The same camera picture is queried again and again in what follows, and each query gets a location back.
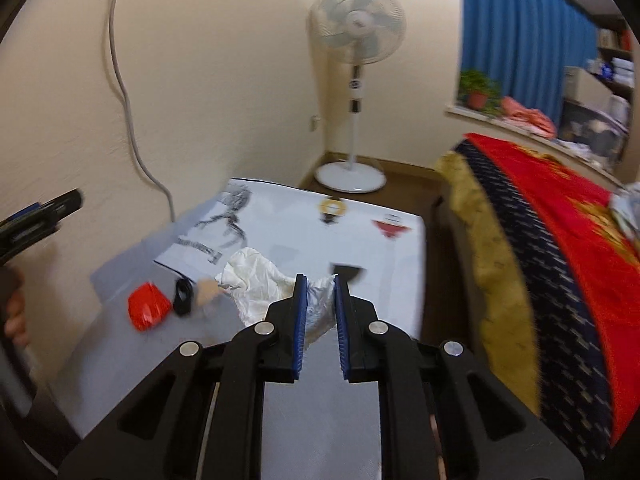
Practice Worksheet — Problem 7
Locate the grey wall cable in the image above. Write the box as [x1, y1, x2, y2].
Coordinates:
[107, 0, 176, 223]

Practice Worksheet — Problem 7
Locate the white crumpled cloth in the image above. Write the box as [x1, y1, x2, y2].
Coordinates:
[610, 190, 640, 246]

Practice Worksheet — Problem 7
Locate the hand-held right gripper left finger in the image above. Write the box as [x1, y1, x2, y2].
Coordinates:
[57, 273, 308, 480]

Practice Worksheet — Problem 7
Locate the tan crumpled paper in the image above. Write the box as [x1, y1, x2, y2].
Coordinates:
[192, 280, 222, 309]

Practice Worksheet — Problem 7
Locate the white printed sheet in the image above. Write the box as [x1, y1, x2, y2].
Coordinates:
[152, 177, 428, 341]

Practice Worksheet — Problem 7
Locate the red crumpled wrapper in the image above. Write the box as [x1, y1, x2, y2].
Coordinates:
[127, 282, 171, 332]

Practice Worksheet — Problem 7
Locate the pink cloth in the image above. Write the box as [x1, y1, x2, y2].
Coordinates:
[500, 96, 557, 140]

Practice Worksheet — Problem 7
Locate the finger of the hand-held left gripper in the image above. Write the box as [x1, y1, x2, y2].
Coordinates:
[0, 204, 62, 263]
[30, 188, 84, 223]

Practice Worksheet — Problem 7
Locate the clear storage box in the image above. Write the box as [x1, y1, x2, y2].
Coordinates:
[557, 100, 628, 166]

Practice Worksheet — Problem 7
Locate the white standing fan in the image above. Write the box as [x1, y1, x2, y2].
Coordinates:
[307, 0, 407, 193]

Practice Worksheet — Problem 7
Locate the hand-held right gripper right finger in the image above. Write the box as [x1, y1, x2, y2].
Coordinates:
[334, 273, 585, 480]

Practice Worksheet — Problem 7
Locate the blue curtain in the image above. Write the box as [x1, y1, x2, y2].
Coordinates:
[460, 0, 601, 133]

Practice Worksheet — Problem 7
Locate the person's left hand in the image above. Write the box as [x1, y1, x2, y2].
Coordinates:
[4, 290, 30, 347]

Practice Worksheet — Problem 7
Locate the potted green plant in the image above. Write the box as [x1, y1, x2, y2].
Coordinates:
[457, 70, 502, 116]

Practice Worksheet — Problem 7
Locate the beige box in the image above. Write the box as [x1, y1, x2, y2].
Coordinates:
[564, 66, 608, 111]

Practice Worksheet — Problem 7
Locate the red navy gold blanket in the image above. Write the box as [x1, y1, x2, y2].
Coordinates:
[434, 132, 640, 466]

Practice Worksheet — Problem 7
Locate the small black wrapper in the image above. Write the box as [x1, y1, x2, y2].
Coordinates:
[172, 278, 194, 317]

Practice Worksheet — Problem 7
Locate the wooden bookshelf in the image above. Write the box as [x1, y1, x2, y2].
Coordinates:
[590, 25, 636, 96]

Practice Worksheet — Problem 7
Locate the cream white plastic bag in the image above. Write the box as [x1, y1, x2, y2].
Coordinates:
[215, 247, 337, 347]

